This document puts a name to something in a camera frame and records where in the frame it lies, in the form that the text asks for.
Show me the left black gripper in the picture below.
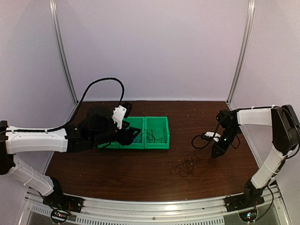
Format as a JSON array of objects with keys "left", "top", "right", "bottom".
[{"left": 91, "top": 120, "right": 141, "bottom": 147}]

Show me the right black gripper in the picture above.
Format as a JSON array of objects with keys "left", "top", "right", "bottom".
[{"left": 212, "top": 127, "right": 240, "bottom": 158}]

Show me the brown cable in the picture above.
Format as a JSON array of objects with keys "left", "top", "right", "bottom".
[
  {"left": 170, "top": 152, "right": 213, "bottom": 178},
  {"left": 143, "top": 127, "right": 165, "bottom": 143}
]

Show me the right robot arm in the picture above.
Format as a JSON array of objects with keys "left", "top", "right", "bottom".
[{"left": 211, "top": 105, "right": 300, "bottom": 207}]

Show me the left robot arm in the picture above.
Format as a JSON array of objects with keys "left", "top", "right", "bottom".
[{"left": 0, "top": 105, "right": 142, "bottom": 208}]

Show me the middle green bin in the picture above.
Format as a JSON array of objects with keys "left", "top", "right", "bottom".
[{"left": 120, "top": 117, "right": 145, "bottom": 150}]

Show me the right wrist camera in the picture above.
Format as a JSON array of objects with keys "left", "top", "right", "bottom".
[{"left": 201, "top": 131, "right": 221, "bottom": 142}]

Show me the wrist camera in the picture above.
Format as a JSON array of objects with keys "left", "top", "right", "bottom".
[
  {"left": 201, "top": 131, "right": 221, "bottom": 142},
  {"left": 112, "top": 102, "right": 133, "bottom": 129}
]

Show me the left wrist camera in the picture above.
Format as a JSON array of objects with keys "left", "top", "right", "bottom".
[{"left": 112, "top": 102, "right": 133, "bottom": 129}]

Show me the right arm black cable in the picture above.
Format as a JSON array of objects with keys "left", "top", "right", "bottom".
[{"left": 191, "top": 121, "right": 222, "bottom": 150}]

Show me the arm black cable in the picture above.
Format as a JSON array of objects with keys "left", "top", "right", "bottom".
[
  {"left": 191, "top": 121, "right": 222, "bottom": 150},
  {"left": 7, "top": 78, "right": 125, "bottom": 133}
]

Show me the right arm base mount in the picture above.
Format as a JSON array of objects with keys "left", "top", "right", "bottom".
[{"left": 224, "top": 194, "right": 265, "bottom": 224}]

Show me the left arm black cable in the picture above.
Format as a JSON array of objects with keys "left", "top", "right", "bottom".
[{"left": 7, "top": 78, "right": 125, "bottom": 133}]

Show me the front aluminium rail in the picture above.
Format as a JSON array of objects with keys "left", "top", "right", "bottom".
[{"left": 17, "top": 185, "right": 292, "bottom": 225}]

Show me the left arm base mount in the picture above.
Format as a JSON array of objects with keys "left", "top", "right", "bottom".
[{"left": 40, "top": 194, "right": 84, "bottom": 224}]

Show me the right aluminium frame post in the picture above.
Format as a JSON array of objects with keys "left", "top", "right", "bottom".
[{"left": 226, "top": 0, "right": 255, "bottom": 105}]

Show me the aluminium frame post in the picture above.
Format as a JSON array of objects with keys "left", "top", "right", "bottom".
[
  {"left": 49, "top": 0, "right": 78, "bottom": 105},
  {"left": 226, "top": 0, "right": 255, "bottom": 105}
]

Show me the left aluminium frame post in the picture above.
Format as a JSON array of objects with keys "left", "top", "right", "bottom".
[{"left": 49, "top": 0, "right": 78, "bottom": 105}]

